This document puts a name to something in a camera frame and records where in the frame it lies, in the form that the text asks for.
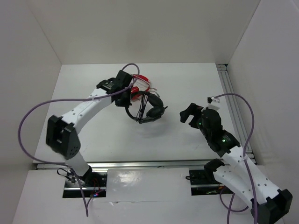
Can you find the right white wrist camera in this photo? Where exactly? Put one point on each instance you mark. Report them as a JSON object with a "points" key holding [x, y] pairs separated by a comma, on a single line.
{"points": [[213, 103]]}

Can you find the aluminium rail right side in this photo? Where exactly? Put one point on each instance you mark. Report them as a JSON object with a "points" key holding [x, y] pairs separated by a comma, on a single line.
{"points": [[232, 102]]}

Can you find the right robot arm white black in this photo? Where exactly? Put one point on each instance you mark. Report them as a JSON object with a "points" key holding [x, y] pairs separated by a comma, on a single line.
{"points": [[267, 202]]}

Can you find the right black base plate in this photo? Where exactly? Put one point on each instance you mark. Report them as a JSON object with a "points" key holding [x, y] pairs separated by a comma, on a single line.
{"points": [[202, 185]]}

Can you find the black headphones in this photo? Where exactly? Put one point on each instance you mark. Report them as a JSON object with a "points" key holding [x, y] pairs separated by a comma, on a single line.
{"points": [[153, 114]]}

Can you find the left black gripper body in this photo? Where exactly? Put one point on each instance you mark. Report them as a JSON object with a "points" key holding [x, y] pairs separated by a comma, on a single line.
{"points": [[125, 99]]}

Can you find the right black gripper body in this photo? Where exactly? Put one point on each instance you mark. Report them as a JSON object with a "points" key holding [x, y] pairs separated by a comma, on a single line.
{"points": [[199, 124]]}

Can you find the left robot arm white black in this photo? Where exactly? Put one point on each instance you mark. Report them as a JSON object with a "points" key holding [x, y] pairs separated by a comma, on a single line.
{"points": [[62, 132]]}

